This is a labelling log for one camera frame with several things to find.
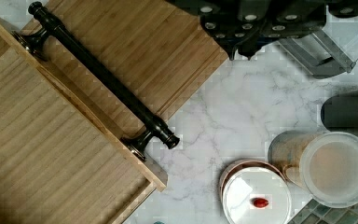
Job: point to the round tin with white lid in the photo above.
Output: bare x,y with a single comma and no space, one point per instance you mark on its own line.
254,192

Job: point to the bamboo cutting board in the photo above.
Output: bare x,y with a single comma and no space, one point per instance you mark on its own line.
156,50

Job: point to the dark grey cup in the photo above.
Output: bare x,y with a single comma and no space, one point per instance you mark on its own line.
340,113

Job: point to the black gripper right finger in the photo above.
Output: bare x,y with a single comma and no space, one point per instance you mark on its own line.
266,21

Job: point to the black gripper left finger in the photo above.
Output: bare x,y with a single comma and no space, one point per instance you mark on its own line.
219,19

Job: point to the frosted plastic container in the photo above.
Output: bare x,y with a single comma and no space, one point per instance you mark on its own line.
324,164

